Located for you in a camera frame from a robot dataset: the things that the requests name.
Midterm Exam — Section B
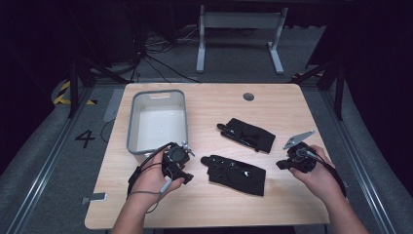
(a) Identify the aluminium floor rail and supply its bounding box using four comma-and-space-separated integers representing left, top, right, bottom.
5, 87, 95, 234
319, 90, 396, 234

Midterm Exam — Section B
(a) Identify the grey cable with plug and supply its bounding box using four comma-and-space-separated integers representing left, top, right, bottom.
127, 176, 173, 215

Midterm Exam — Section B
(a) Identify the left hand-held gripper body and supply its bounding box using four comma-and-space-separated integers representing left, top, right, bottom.
161, 141, 196, 178

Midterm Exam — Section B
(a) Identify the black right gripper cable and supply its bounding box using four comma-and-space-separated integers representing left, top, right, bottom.
303, 148, 348, 198

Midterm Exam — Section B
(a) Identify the yellow black hazard tape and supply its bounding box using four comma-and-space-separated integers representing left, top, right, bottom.
53, 80, 97, 105

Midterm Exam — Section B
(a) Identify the grey white plastic bin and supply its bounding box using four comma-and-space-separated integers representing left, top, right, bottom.
126, 89, 189, 164

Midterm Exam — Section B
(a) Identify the person's left hand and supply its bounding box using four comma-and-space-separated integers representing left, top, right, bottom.
130, 150, 185, 209

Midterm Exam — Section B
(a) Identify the small grey metal bracket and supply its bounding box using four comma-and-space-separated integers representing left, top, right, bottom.
81, 192, 108, 205

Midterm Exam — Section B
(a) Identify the white metal table frame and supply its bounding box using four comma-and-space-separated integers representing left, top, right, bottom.
195, 4, 289, 75

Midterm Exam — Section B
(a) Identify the black metal stand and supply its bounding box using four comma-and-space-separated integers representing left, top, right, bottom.
290, 58, 346, 121
66, 57, 131, 119

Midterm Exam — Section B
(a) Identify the bundle of floor cables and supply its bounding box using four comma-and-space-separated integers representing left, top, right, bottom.
130, 23, 203, 84

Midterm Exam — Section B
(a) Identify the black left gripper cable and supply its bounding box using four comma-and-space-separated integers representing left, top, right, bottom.
127, 141, 178, 198

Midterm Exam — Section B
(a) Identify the person's right hand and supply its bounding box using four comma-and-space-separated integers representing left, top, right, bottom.
289, 145, 347, 203

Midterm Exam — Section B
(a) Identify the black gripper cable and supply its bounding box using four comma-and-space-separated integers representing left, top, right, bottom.
127, 141, 178, 198
303, 148, 348, 198

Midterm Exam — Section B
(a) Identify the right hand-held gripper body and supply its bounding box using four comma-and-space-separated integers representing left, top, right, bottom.
282, 130, 318, 174

